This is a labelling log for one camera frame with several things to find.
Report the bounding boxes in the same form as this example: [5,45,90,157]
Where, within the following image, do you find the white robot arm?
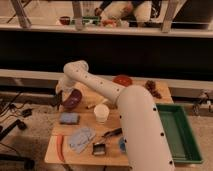
[59,60,175,171]

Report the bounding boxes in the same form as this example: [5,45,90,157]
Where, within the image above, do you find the purple bowl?
[62,89,82,109]

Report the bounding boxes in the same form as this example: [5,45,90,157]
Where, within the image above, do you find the blue eraser block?
[59,113,79,125]

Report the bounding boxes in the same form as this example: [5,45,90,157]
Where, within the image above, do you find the small wooden stick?
[86,104,96,109]

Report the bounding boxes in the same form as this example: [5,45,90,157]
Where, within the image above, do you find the orange carrot toy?
[56,135,65,163]

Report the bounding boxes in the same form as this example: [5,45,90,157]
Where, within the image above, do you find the light blue cloth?
[68,127,96,154]

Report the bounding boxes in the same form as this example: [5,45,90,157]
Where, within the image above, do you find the white paper cup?
[94,104,110,123]

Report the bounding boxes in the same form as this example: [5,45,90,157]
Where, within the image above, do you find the blue round object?
[118,137,126,153]

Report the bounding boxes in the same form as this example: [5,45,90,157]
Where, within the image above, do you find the dark red grape bunch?
[145,80,162,99]

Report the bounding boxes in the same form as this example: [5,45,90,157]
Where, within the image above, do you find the green plastic tray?
[157,104,203,164]

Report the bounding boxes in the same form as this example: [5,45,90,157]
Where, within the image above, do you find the black cables on floor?
[0,91,36,141]

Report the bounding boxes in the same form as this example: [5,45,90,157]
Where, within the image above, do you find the black handled tool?
[102,128,122,138]

